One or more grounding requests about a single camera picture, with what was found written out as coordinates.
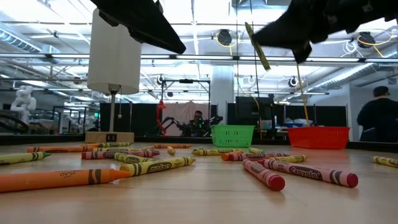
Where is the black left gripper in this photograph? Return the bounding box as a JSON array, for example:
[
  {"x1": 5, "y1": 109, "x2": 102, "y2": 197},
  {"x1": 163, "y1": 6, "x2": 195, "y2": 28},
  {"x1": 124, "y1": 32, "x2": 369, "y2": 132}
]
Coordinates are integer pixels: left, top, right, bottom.
[{"x1": 90, "y1": 0, "x2": 187, "y2": 55}]

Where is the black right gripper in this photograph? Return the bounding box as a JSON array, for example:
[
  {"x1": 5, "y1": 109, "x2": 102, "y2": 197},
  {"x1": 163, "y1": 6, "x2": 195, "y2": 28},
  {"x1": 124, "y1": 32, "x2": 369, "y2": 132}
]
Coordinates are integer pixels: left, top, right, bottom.
[{"x1": 251, "y1": 0, "x2": 398, "y2": 64}]

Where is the white lamp with wooden base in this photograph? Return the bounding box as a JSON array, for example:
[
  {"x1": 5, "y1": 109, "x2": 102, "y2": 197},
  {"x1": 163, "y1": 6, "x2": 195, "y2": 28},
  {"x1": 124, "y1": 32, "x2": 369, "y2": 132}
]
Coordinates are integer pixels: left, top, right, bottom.
[{"x1": 85, "y1": 7, "x2": 143, "y2": 144}]

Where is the red background object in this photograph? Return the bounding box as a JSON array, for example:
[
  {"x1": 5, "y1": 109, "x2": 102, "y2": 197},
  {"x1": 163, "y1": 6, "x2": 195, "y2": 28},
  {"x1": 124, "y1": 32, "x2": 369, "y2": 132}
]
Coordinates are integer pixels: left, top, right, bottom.
[{"x1": 156, "y1": 99, "x2": 168, "y2": 135}]

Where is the beige curtain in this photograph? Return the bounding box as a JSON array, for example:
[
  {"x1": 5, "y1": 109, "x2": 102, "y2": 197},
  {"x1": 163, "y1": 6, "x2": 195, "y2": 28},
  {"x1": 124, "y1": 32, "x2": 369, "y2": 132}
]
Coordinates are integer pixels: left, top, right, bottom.
[{"x1": 161, "y1": 101, "x2": 213, "y2": 137}]

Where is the black partition panel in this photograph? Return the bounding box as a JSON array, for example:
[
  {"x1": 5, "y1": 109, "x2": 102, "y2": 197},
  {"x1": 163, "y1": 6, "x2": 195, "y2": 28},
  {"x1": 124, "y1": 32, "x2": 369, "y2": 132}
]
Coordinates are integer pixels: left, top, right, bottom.
[
  {"x1": 99, "y1": 102, "x2": 162, "y2": 137},
  {"x1": 273, "y1": 104, "x2": 348, "y2": 127}
]

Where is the blue bin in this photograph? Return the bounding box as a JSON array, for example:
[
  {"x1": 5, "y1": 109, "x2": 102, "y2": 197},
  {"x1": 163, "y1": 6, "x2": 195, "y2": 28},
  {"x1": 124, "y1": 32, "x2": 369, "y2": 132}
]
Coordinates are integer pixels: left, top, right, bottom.
[{"x1": 283, "y1": 118, "x2": 313, "y2": 129}]

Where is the black monitor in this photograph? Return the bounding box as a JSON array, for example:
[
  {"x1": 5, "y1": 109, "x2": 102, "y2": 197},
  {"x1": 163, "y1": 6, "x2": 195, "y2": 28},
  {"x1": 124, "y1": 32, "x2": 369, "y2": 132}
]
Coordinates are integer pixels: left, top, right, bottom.
[{"x1": 234, "y1": 96, "x2": 275, "y2": 126}]

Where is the seated person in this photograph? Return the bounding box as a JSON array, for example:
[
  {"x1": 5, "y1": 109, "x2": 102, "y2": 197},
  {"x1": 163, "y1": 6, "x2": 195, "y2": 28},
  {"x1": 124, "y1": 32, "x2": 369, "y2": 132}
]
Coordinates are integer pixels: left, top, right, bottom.
[{"x1": 185, "y1": 110, "x2": 213, "y2": 138}]

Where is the red plastic basket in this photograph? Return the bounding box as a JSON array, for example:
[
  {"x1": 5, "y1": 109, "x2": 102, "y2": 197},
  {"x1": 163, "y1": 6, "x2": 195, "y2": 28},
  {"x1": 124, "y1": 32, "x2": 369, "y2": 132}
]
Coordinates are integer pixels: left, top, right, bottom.
[{"x1": 287, "y1": 126, "x2": 351, "y2": 151}]

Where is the standing person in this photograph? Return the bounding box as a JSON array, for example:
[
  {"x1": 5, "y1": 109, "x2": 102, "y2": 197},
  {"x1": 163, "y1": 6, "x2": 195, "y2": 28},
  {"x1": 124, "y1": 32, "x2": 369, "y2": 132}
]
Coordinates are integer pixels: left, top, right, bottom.
[{"x1": 356, "y1": 85, "x2": 398, "y2": 143}]

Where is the green plastic basket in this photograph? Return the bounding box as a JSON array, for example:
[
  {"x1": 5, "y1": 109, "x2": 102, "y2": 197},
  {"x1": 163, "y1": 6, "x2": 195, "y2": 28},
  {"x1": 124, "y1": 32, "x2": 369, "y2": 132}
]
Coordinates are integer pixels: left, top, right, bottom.
[{"x1": 210, "y1": 124, "x2": 256, "y2": 148}]

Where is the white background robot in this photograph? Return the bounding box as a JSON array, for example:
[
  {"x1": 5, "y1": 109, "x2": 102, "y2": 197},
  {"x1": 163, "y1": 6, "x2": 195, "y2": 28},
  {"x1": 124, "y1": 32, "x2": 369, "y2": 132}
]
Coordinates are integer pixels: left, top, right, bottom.
[{"x1": 10, "y1": 85, "x2": 37, "y2": 125}]

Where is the black frame stand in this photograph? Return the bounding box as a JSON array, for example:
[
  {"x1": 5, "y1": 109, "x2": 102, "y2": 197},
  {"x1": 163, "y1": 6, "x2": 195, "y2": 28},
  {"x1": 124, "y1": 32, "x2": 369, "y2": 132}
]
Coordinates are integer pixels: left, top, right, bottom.
[{"x1": 160, "y1": 78, "x2": 211, "y2": 125}]

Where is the black hanging cable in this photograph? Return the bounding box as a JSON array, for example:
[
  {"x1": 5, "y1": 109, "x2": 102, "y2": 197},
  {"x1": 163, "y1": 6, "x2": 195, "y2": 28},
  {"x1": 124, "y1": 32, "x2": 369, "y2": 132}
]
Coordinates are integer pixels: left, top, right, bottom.
[{"x1": 249, "y1": 0, "x2": 263, "y2": 140}]

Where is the yellow hanging cable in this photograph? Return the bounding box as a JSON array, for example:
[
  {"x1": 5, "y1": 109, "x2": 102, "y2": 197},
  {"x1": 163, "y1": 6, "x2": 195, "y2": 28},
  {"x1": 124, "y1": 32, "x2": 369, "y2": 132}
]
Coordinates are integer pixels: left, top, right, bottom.
[{"x1": 295, "y1": 63, "x2": 311, "y2": 127}]

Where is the black table frame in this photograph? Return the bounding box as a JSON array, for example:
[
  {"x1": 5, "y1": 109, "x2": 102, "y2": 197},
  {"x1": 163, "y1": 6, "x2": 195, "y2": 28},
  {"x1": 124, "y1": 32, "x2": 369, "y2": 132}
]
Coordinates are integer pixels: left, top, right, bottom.
[{"x1": 0, "y1": 133, "x2": 398, "y2": 154}]

